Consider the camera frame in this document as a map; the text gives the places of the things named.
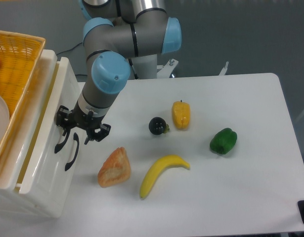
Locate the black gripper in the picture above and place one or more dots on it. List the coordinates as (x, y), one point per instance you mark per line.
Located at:
(66, 118)

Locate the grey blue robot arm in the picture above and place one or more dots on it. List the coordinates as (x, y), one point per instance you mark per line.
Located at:
(115, 32)

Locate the white drawer cabinet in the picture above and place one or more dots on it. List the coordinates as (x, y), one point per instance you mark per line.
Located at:
(17, 154)

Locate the orange bread slice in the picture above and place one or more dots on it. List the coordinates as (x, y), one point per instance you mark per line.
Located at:
(115, 170)

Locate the yellow banana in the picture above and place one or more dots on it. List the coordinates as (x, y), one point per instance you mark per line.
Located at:
(156, 169)

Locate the yellow woven basket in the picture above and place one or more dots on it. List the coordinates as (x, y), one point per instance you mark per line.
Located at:
(19, 55)

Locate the yellow bell pepper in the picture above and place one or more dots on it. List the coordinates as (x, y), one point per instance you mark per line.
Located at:
(181, 114)

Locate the green bell pepper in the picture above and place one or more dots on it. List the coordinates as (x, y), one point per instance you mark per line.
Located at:
(224, 141)

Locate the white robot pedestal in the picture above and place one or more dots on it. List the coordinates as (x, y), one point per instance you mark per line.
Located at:
(147, 67)

